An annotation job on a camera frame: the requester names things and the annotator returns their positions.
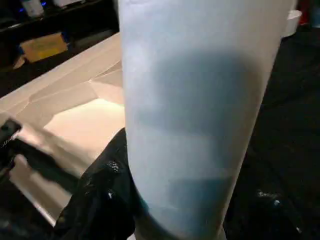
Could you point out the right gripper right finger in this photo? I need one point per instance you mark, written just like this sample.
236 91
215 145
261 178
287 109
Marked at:
280 210

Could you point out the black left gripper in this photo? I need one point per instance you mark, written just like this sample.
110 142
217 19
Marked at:
9 132

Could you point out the white round container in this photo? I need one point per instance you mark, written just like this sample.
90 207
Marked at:
292 24

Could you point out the white plastic table top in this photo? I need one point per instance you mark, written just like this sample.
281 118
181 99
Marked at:
75 100

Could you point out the black plastic mat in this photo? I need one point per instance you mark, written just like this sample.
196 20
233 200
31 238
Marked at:
290 90

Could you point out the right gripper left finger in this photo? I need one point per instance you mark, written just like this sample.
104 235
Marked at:
105 205

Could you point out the yellow cardboard box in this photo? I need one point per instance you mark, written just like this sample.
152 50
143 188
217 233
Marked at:
44 46

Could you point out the white plastic table leg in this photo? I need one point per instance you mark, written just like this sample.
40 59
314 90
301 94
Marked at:
200 100

